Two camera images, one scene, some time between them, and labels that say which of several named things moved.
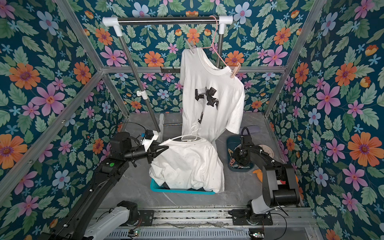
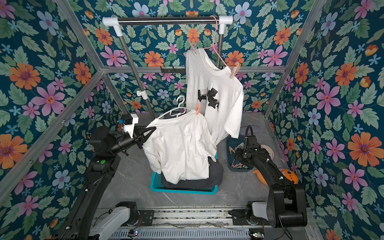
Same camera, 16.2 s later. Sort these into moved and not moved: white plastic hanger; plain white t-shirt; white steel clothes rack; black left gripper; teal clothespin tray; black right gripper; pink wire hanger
Moved: black left gripper; plain white t-shirt; white plastic hanger
Not moved: black right gripper; white steel clothes rack; pink wire hanger; teal clothespin tray
